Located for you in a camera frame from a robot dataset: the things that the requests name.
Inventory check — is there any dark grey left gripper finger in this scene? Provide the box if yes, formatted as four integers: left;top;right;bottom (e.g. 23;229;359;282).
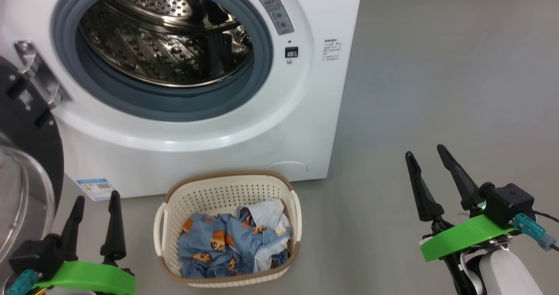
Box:
100;191;127;266
60;196;86;261

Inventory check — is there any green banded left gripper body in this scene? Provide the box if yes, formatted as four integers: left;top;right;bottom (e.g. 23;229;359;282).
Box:
34;260;136;295

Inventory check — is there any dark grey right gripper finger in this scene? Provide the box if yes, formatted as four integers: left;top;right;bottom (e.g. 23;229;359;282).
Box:
437;144;484;213
405;151;446;231

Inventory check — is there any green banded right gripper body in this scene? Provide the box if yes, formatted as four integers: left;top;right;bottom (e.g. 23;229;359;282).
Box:
420;214;518;263

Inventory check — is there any black glass washing machine door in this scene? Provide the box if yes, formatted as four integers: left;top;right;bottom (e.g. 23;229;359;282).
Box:
0;55;65;265

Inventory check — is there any blue bear print garment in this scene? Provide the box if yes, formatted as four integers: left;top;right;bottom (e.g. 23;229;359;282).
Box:
178;206;291;279

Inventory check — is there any pale blue white garment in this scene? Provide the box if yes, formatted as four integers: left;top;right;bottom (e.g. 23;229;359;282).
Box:
247;198;292;273

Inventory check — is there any cream perforated laundry basket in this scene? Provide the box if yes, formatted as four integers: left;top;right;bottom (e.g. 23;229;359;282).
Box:
153;170;303;288

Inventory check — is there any white washing machine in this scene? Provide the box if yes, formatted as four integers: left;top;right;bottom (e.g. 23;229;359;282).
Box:
0;0;364;199

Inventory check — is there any grey rubber door seal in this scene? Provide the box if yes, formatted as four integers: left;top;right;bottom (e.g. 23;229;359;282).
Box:
51;0;274;122

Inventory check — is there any chrome door hinge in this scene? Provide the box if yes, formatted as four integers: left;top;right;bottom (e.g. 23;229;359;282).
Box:
14;41;72;110

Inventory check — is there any blue energy label sticker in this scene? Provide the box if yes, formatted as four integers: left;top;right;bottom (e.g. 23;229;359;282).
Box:
76;178;115;201

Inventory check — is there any printed text label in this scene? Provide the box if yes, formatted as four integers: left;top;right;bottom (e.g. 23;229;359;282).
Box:
323;38;342;62

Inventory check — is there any stainless steel drum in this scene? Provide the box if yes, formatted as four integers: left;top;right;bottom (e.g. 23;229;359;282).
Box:
79;0;255;88

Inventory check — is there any grey warning label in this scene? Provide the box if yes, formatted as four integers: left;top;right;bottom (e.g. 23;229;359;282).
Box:
257;0;294;35

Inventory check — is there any teal right camera connector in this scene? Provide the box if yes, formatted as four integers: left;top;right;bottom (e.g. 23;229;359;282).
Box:
513;213;557;251

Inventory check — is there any teal camera connector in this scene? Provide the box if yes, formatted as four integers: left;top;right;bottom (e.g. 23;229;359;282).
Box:
513;213;557;251
7;269;41;295

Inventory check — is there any teal left camera connector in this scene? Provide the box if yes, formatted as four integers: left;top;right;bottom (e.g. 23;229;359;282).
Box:
7;269;41;295

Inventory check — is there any thin black camera cable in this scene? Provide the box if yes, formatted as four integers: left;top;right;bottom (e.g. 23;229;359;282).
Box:
533;210;559;251

